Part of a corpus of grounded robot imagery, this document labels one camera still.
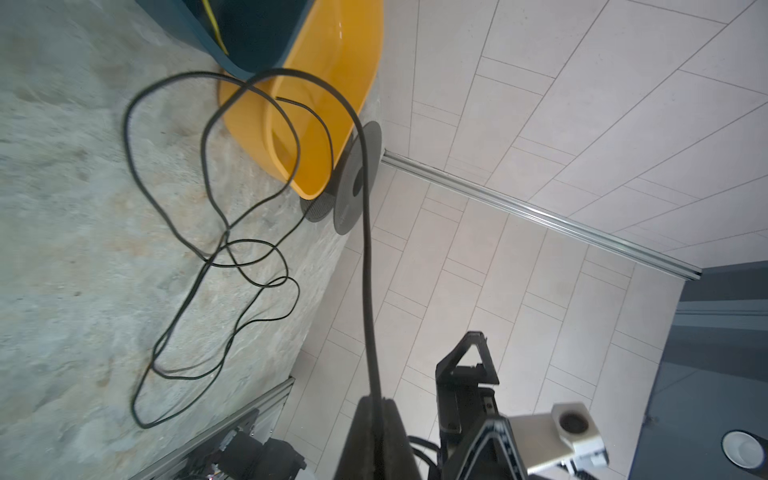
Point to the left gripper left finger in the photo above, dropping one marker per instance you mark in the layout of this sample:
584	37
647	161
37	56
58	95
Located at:
377	446

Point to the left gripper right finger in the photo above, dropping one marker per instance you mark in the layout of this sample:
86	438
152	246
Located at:
460	378

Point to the dark grey cable spool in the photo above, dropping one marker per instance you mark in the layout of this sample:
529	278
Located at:
344	196

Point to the yellow plastic bin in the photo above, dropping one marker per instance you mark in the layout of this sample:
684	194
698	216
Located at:
295	131

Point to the teal plastic bin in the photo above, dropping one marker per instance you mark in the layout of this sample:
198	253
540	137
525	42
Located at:
243	37

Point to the aluminium mounting rail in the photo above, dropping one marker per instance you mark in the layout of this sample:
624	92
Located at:
192	460

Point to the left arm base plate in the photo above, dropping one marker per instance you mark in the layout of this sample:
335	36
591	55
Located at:
244	457

